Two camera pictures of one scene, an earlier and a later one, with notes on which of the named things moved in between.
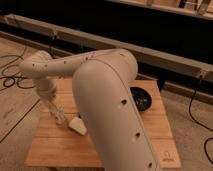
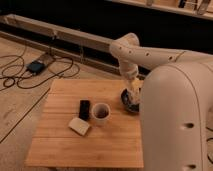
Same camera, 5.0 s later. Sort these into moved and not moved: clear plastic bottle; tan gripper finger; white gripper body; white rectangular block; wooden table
Moved: tan gripper finger; white gripper body; clear plastic bottle
Not moved: wooden table; white rectangular block
